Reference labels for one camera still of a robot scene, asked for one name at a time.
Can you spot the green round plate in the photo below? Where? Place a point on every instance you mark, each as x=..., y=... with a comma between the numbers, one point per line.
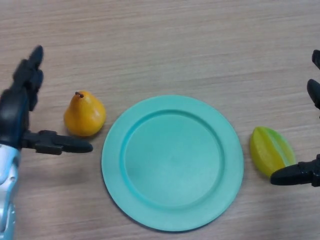
x=172, y=160

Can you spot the yellow pear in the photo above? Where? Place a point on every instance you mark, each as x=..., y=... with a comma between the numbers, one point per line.
x=83, y=115

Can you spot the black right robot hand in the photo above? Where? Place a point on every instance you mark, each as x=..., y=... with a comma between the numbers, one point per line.
x=292, y=175

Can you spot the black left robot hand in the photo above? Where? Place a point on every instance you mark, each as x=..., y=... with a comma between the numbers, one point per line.
x=12, y=117

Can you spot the yellow green starfruit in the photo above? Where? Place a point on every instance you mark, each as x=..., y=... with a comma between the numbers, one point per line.
x=270, y=150

